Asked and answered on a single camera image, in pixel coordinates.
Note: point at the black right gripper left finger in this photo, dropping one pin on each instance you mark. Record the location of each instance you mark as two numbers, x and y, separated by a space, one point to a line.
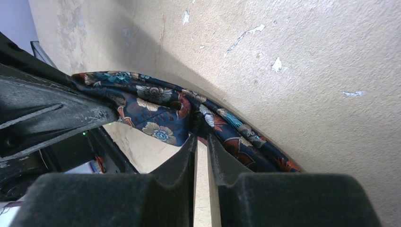
161 198

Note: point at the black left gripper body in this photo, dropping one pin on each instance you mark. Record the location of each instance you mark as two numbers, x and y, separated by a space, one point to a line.
94 147

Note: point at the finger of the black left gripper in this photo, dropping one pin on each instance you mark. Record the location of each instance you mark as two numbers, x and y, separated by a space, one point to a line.
36 112

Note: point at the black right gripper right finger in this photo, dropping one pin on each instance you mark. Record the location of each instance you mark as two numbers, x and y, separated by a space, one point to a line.
240 197

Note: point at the navy floral patterned tie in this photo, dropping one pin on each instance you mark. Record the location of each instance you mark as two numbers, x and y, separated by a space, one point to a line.
170 114

